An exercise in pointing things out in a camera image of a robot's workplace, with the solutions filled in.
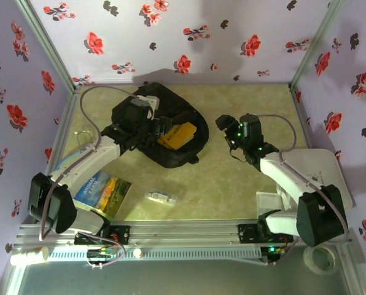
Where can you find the yellow book with boy print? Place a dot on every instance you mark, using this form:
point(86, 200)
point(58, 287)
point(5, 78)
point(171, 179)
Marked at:
point(178, 136)

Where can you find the black backpack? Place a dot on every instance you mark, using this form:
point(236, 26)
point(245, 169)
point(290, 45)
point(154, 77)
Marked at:
point(177, 101)

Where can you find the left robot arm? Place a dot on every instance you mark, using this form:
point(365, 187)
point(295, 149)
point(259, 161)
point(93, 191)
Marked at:
point(57, 209)

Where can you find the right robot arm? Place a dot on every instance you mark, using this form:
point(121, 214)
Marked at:
point(318, 215)

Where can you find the clear pencil case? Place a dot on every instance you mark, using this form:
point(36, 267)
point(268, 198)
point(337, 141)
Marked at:
point(161, 196)

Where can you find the clear square plastic box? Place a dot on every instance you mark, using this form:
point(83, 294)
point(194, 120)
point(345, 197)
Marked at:
point(267, 202)

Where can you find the white plastic container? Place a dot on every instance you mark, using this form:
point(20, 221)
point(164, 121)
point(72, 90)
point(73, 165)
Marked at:
point(309, 163)

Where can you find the Animal Farm book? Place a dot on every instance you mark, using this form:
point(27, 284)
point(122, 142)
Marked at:
point(103, 190)

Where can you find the small circuit board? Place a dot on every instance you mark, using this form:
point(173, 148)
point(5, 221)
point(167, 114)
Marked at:
point(101, 254)
point(272, 249)

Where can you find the white round knob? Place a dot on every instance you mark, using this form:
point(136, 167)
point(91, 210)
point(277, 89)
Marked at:
point(137, 253)

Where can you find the clear tape roll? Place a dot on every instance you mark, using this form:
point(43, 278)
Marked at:
point(330, 267)

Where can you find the aluminium side rail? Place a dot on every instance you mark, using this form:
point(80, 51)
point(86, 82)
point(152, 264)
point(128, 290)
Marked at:
point(67, 113)
point(298, 107)

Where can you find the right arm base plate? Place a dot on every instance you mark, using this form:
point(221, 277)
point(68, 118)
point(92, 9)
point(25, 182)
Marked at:
point(247, 232)

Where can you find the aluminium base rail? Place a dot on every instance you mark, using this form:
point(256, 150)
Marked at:
point(183, 230)

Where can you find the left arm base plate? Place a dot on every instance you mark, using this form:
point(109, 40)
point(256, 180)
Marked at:
point(118, 235)

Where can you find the aluminium frame post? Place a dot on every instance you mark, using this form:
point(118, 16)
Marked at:
point(318, 40)
point(45, 40)

